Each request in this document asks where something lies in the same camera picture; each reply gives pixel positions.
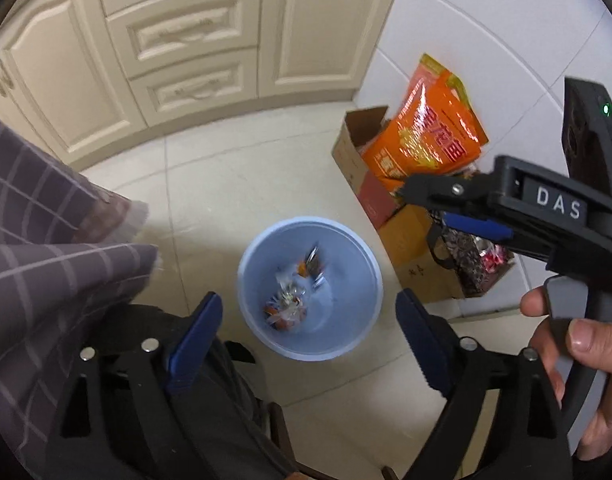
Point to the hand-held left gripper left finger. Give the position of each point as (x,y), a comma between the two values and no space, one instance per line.
(195,342)

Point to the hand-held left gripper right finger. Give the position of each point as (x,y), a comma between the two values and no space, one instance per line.
(422,342)

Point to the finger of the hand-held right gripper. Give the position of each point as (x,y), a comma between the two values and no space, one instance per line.
(478,226)
(446,190)

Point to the light blue plastic bin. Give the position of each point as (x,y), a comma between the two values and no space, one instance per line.
(346,280)

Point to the person's right hand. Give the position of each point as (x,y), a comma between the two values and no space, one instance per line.
(592,340)

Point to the black patterned gift bag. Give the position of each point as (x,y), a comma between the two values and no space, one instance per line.
(466,260)

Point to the red white candy packet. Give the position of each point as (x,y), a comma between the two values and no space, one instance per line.
(493,260)

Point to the large orange rice bag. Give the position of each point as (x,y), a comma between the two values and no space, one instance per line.
(426,135)

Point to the yellow brown cardboard box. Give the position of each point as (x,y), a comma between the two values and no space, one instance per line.
(411,255)

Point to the orange clear snack wrapper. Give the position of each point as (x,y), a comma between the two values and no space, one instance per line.
(286,312)

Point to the brown red cardboard box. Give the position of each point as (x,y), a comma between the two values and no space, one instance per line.
(353,160)

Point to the orange bag with yellow edge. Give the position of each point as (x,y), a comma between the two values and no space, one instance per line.
(426,72)

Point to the silver foil wrapper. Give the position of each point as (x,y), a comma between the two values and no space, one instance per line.
(313,262)

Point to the grey checked trouser legs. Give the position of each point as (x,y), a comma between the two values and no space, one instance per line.
(40,260)

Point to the tall cream cabinet door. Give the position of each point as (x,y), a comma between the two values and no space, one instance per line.
(326,25)

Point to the arched cream cabinet door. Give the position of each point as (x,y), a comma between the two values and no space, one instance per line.
(65,70)

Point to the cream kitchen cabinet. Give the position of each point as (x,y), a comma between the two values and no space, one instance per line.
(85,60)

